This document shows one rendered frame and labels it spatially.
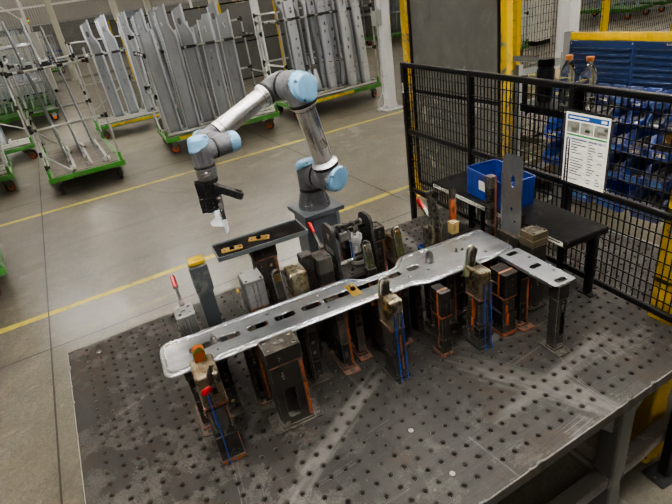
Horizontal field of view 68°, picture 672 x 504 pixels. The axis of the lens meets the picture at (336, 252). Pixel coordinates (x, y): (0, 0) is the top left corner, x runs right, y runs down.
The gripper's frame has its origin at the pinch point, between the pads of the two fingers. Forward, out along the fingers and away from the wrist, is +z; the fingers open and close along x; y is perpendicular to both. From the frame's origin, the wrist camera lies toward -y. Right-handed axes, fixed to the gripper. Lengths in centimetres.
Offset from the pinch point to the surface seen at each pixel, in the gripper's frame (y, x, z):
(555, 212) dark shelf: -133, 17, 23
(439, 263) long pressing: -74, 26, 26
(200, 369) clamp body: 19, 55, 19
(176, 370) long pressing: 27, 44, 25
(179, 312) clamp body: 24.0, 19.2, 19.5
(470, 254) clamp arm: -80, 39, 17
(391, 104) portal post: -320, -634, 121
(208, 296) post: 14.0, 3.3, 25.4
